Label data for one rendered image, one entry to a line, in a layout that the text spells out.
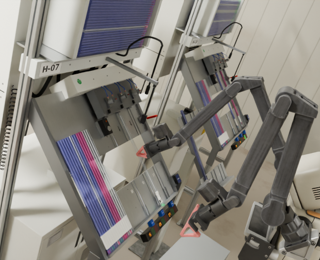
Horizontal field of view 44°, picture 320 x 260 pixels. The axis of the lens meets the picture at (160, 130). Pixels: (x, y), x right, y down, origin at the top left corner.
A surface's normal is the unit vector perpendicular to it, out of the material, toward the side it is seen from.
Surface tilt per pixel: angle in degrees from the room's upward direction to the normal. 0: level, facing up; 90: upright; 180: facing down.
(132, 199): 43
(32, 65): 90
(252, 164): 90
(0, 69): 90
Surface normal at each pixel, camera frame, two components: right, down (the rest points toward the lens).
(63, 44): -0.46, 0.26
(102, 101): 0.80, -0.31
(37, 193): 0.30, -0.85
